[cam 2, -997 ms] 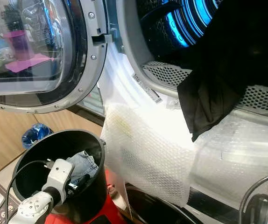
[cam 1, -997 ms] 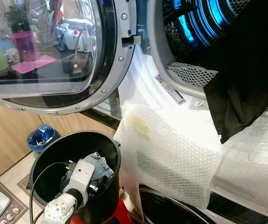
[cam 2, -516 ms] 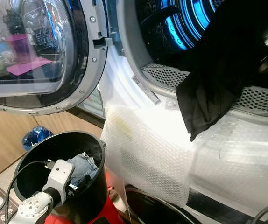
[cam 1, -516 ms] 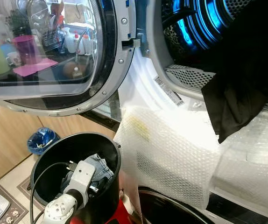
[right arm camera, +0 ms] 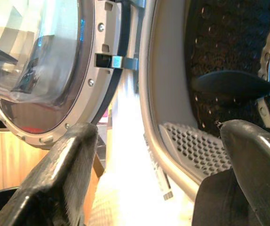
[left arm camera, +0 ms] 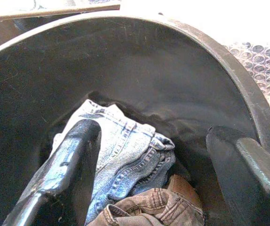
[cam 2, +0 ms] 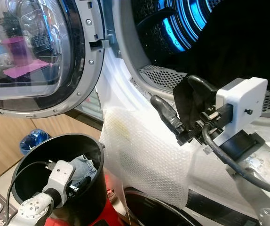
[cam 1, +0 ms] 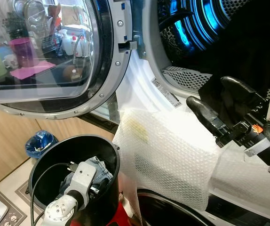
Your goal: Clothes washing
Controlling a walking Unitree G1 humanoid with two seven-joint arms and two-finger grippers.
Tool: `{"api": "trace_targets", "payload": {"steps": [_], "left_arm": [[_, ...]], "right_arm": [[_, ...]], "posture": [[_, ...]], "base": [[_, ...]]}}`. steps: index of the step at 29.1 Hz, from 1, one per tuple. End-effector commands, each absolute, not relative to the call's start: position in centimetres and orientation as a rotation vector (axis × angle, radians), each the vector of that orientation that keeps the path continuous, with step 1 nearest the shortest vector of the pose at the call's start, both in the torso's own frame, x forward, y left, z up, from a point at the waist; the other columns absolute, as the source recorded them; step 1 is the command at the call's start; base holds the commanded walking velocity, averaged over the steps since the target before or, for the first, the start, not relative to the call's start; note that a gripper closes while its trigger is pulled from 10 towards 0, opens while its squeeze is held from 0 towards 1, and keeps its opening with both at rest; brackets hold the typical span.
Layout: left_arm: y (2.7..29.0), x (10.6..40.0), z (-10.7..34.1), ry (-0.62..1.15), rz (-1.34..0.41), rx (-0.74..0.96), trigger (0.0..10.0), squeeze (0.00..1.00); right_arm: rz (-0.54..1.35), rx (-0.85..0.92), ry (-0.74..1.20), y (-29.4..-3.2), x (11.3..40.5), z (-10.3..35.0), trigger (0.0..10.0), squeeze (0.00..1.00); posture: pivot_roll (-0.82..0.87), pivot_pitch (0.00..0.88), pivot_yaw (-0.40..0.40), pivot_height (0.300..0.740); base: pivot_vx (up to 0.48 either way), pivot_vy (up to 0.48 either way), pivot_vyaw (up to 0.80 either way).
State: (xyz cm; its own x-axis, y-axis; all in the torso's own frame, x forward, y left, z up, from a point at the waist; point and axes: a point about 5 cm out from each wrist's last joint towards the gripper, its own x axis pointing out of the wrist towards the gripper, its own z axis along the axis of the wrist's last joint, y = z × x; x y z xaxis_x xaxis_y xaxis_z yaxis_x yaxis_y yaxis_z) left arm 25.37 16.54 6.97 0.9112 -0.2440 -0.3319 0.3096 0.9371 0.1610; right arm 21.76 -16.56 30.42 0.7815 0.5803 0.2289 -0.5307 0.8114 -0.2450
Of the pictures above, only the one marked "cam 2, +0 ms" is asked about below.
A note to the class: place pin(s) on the blue denim jeans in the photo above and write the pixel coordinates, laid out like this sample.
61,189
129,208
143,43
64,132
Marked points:
89,167

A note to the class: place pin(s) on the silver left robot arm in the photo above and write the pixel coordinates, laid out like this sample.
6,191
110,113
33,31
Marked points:
34,209

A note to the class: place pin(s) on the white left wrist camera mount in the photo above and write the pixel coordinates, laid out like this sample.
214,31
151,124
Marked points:
59,175

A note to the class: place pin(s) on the white bubble wrap sheet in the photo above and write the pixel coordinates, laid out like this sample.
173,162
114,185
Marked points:
149,155

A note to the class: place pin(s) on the bin with blue bag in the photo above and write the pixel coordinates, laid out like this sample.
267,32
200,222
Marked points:
35,140

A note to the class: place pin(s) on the black round laundry bucket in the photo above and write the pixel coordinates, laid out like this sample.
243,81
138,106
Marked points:
88,207

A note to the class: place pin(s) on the red plastic stool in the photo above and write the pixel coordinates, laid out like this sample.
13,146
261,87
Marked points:
112,207

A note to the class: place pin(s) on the round glass washer door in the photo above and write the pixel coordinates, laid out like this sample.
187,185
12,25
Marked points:
93,61

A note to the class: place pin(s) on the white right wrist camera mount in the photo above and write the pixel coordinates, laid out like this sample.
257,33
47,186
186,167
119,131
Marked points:
245,101

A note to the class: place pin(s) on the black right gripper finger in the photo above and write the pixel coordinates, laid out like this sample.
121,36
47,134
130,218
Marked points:
203,89
168,115

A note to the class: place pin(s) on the white front-load laundry machine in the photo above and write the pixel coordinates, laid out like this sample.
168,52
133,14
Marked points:
121,89

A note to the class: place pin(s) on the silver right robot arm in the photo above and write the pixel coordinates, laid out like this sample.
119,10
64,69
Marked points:
264,165

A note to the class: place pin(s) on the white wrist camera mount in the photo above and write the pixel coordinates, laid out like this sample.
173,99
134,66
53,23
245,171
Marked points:
59,175
245,101

